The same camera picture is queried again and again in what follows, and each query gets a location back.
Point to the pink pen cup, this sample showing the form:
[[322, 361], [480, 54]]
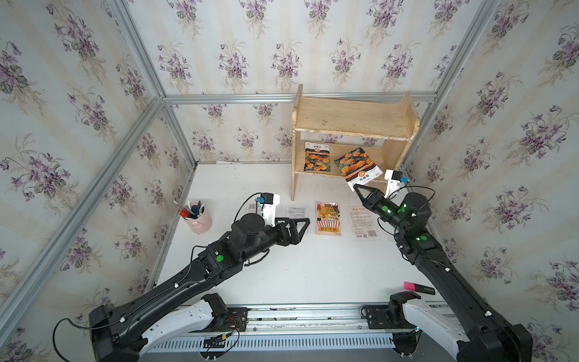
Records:
[[195, 216]]

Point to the dark marigold seed bag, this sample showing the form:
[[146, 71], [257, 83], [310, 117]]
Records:
[[317, 157]]

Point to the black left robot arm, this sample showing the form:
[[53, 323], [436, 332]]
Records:
[[127, 331]]

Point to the white barcode seed bag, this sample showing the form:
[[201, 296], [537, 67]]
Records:
[[252, 207]]

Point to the pink storefront seed bag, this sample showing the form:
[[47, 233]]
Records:
[[328, 219]]

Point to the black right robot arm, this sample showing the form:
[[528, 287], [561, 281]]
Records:
[[483, 334]]

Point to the white printed seed bag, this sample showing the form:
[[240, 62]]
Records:
[[362, 224]]

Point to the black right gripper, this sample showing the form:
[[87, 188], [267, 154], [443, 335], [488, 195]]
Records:
[[374, 200]]

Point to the orange marigold seed bag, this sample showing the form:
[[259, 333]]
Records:
[[358, 168]]

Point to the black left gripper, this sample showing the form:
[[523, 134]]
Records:
[[293, 237]]

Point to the wooden two-tier shelf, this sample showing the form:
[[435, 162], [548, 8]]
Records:
[[395, 124]]

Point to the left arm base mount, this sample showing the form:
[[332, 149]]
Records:
[[225, 318]]

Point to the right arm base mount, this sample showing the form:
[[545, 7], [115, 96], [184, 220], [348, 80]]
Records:
[[391, 315]]

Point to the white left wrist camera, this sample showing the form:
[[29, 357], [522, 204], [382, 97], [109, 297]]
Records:
[[266, 207]]

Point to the small white seed bag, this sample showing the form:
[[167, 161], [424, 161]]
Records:
[[297, 211]]

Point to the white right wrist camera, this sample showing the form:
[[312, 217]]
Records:
[[395, 180]]

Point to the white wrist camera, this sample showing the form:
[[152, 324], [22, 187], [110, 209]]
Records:
[[395, 180], [266, 207]]

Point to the pink black highlighter marker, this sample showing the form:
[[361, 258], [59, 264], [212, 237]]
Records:
[[419, 288]]

